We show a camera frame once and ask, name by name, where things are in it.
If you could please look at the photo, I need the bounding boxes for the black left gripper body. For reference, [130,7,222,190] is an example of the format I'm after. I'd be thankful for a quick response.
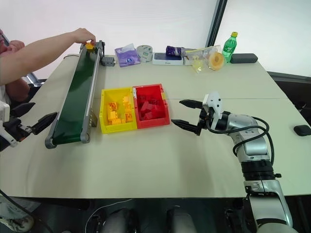
[2,117,34,144]

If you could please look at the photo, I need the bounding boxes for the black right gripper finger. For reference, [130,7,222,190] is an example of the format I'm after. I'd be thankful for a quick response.
[171,119,203,136]
[179,99,204,109]

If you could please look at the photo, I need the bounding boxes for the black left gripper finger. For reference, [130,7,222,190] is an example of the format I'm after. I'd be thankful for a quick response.
[10,102,36,117]
[30,112,58,135]

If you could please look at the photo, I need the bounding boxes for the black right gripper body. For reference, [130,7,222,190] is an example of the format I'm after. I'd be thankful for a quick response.
[197,103,216,131]

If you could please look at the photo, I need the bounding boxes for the person's bare hand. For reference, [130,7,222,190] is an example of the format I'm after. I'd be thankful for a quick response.
[73,27,97,45]

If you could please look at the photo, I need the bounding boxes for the red plastic bin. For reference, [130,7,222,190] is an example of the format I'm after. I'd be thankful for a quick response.
[132,83,171,130]

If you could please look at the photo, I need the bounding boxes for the grey metal chair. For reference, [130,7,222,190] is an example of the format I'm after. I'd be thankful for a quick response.
[23,72,47,88]

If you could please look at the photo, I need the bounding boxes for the clear plastic bag yellow pieces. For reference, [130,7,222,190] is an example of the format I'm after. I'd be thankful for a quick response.
[184,45,225,74]

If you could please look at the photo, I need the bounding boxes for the yellow round tape roll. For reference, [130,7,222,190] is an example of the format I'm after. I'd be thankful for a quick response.
[208,51,225,71]

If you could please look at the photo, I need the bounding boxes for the white box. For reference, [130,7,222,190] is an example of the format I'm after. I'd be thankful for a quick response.
[152,51,184,66]

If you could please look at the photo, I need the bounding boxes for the purple foil package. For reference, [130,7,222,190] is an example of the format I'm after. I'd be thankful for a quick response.
[166,45,186,58]

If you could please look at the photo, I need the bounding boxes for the yellow plastic bin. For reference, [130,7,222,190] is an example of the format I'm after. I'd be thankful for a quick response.
[99,87,138,134]

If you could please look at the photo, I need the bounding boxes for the green bottle yellow cap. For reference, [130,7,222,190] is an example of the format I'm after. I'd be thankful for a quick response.
[222,31,239,64]

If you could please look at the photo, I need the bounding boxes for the black oblong case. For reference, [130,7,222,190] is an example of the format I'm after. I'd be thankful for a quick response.
[229,53,259,65]

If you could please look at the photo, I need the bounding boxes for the grey tape roll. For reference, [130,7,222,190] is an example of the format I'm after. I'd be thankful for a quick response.
[136,44,155,64]

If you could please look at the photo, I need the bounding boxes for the purple tissue pack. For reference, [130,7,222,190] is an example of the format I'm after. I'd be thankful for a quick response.
[114,43,141,68]

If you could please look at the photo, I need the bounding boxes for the dark rounded robot knee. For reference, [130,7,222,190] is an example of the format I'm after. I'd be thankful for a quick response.
[166,205,197,233]
[103,208,137,233]

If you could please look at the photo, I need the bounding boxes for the white worn shoe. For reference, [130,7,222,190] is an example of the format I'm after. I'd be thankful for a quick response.
[0,215,35,233]

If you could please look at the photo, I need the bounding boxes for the black mouse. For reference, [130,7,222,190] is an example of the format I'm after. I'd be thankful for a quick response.
[293,124,311,137]

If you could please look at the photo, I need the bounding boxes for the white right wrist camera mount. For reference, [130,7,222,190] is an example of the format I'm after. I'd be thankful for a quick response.
[203,91,223,131]

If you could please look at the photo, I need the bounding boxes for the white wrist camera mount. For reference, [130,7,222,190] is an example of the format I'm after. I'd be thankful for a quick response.
[0,100,19,149]
[203,91,223,131]

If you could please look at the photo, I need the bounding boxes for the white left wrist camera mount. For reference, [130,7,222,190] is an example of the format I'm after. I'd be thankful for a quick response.
[0,100,19,149]

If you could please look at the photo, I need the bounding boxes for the green conveyor belt grey frame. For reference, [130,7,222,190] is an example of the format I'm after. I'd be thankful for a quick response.
[45,40,106,150]

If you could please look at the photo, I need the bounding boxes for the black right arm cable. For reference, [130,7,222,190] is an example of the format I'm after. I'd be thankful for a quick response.
[206,116,276,171]

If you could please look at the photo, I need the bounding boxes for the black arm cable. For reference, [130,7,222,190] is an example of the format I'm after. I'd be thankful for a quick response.
[206,116,276,171]
[0,188,53,233]

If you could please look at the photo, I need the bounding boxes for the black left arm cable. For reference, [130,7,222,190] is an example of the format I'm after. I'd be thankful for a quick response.
[0,188,53,233]

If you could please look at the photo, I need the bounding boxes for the dark window frame post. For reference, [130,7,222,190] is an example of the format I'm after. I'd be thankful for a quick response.
[206,0,228,48]

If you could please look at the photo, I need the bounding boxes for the thin white cable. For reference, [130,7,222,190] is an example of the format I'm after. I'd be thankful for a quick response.
[86,198,134,233]

